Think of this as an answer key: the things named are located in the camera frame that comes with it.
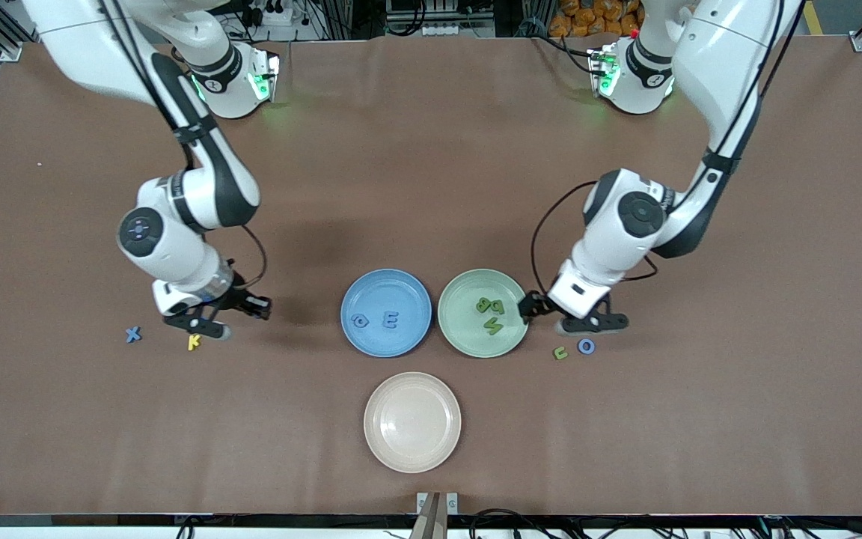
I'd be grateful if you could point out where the long white power strip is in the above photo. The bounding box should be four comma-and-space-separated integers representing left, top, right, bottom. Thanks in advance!
422, 22, 495, 37

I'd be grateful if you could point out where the blue plate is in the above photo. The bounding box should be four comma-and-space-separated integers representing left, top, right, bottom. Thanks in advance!
340, 268, 433, 358

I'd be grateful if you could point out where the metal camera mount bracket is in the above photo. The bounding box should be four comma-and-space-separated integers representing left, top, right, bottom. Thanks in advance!
416, 491, 459, 539

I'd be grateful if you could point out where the beige plate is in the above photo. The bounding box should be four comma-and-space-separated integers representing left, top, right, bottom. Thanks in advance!
363, 371, 462, 474

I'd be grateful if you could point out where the black floor cable loop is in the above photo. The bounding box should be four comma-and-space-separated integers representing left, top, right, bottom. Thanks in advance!
468, 509, 551, 539

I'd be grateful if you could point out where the orange packets pile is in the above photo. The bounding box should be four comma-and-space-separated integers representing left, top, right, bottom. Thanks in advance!
548, 0, 641, 38

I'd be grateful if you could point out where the brown table cover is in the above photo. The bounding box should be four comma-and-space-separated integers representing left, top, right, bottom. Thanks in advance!
0, 34, 862, 517

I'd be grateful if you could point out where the green plate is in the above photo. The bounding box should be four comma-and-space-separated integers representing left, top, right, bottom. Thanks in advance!
437, 268, 531, 359

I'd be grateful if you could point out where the base connector box green light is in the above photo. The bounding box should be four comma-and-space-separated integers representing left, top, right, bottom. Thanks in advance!
248, 51, 281, 103
587, 46, 620, 97

